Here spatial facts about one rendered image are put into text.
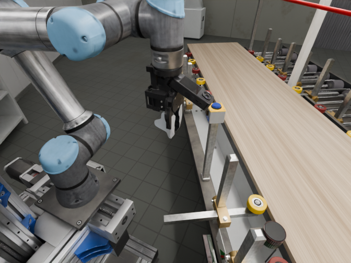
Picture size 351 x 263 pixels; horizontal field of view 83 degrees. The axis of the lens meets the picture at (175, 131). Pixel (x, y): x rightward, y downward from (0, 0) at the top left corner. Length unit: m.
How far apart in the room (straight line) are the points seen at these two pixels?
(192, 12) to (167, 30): 6.14
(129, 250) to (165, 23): 1.42
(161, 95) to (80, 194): 0.47
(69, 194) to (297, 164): 1.07
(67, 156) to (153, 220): 1.33
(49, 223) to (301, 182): 1.11
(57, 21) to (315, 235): 1.03
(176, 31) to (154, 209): 1.69
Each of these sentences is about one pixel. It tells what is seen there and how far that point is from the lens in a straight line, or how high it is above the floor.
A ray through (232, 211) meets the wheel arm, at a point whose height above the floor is 0.84.
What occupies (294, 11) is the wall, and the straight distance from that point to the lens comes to 6.98.
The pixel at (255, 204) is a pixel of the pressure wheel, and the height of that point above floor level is 0.90.
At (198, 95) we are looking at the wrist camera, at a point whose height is 1.46.
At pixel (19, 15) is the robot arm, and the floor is 1.64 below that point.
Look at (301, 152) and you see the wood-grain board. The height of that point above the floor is 0.90.
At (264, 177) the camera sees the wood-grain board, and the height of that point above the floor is 0.90.
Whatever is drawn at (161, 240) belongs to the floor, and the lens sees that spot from 1.83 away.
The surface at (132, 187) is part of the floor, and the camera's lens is 2.11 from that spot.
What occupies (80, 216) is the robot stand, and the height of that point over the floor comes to 1.04.
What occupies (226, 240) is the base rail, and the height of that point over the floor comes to 0.70.
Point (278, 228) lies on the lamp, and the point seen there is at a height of 1.13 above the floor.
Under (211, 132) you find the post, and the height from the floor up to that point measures 1.09.
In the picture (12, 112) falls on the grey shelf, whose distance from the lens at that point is 3.52.
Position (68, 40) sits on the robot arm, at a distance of 0.37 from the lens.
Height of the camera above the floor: 1.70
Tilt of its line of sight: 40 degrees down
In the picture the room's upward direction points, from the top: straight up
